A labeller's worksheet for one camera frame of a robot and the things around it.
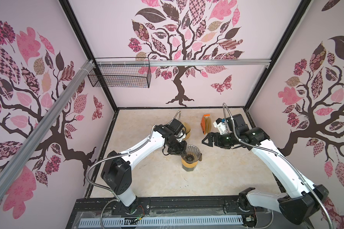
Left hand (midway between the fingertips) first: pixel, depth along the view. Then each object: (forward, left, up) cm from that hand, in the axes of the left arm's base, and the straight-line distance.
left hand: (185, 156), depth 77 cm
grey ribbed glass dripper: (+2, -5, -1) cm, 5 cm away
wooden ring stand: (-4, -2, -5) cm, 7 cm away
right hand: (+4, -12, +9) cm, 16 cm away
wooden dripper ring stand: (+17, -3, -5) cm, 18 cm away
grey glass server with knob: (-3, -3, -11) cm, 12 cm away
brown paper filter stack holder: (+28, -17, -6) cm, 33 cm away
